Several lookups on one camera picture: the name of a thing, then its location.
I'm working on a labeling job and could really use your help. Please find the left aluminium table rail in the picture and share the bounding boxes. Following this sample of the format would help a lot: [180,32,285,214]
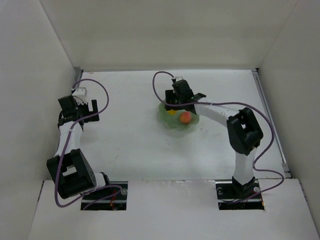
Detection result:
[73,67,83,84]

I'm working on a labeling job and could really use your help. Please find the green wavy fruit bowl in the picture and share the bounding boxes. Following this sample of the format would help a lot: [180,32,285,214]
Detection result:
[158,103,200,131]

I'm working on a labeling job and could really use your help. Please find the yellow fake pear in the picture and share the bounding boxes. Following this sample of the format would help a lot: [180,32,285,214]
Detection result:
[167,110,177,116]

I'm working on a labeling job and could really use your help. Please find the aluminium table rail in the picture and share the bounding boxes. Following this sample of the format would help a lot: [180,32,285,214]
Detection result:
[251,68,293,179]
[73,67,83,84]

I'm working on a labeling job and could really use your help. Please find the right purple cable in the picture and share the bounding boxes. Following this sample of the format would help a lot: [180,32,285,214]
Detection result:
[152,71,285,204]

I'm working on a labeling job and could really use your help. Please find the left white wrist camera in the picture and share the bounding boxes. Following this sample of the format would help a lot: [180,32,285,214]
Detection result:
[72,87,87,99]

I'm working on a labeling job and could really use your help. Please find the right aluminium table rail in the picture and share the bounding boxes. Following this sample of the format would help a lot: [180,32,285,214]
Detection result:
[251,68,293,179]

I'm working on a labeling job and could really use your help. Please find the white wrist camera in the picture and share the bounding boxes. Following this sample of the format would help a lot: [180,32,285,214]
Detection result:
[72,87,87,99]
[171,76,184,83]

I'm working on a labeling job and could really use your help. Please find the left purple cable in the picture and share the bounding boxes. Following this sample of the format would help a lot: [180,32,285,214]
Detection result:
[53,78,122,210]

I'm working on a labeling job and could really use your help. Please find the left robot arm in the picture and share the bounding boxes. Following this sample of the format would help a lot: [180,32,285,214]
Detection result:
[46,95,111,199]

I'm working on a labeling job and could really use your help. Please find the purple cable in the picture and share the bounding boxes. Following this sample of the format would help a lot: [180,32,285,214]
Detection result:
[152,71,285,204]
[53,78,122,210]

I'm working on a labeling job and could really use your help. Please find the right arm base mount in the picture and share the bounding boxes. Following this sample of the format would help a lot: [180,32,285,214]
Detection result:
[215,180,265,211]

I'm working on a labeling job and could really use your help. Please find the red orange fake peach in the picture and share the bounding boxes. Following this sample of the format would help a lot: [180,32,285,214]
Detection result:
[178,111,192,125]

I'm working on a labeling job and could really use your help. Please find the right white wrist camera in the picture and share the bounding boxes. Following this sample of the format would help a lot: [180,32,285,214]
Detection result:
[171,76,184,83]

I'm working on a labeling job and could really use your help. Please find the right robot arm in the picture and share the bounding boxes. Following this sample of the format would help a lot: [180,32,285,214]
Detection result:
[165,77,264,199]

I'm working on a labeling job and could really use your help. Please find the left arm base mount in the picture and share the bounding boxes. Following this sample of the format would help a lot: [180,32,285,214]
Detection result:
[80,181,128,211]

